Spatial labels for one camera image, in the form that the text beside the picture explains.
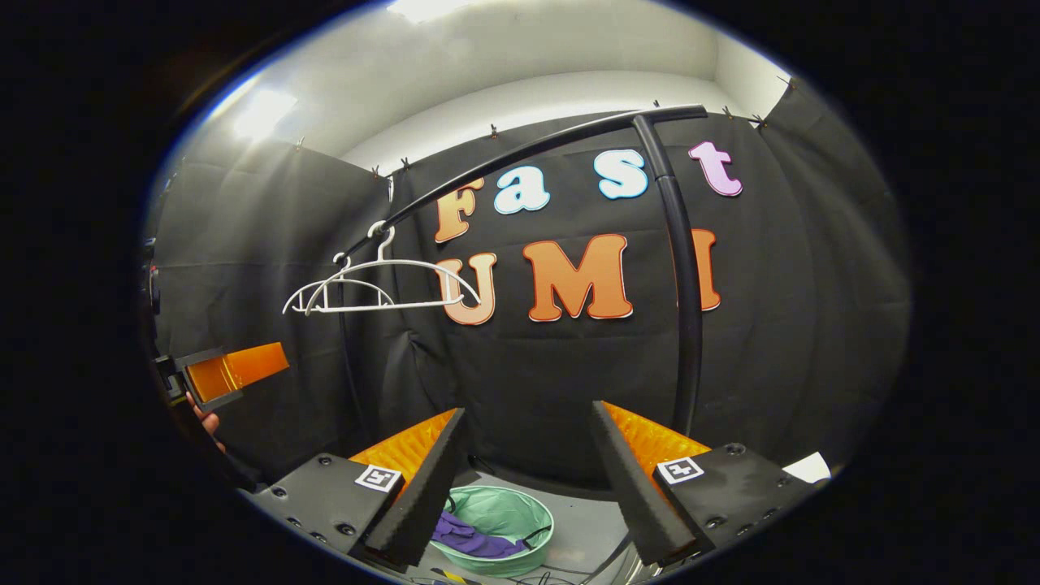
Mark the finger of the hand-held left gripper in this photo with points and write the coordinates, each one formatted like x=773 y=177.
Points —
x=236 y=370

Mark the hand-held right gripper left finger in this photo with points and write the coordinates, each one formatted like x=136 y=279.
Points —
x=431 y=487

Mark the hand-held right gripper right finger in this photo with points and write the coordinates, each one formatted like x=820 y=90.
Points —
x=630 y=487

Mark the green laundry hamper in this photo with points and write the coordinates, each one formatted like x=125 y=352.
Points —
x=504 y=508

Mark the white plastic clothes hanger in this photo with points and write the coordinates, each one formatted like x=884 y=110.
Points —
x=345 y=281
x=406 y=306

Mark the black clothes rack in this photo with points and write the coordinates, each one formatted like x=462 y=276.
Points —
x=686 y=284

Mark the white paper sheet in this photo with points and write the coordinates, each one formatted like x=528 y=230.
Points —
x=808 y=467

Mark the black backdrop cloth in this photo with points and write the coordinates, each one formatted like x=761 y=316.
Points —
x=796 y=284

